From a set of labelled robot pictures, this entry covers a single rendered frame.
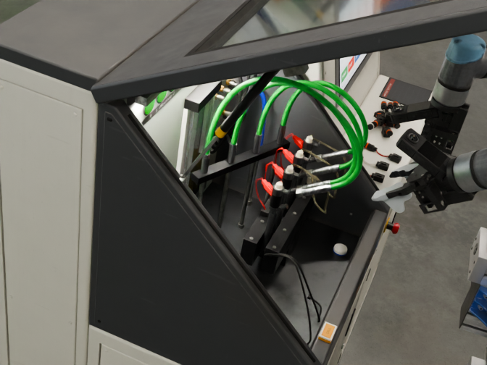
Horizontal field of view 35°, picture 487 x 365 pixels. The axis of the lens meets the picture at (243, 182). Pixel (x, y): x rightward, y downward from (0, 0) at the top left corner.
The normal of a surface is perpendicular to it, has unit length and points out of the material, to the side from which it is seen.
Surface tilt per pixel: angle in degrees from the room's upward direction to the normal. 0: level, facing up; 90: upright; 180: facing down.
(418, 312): 0
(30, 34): 0
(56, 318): 90
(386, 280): 1
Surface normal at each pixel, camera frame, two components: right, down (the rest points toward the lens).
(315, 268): 0.15, -0.78
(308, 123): -0.38, 0.52
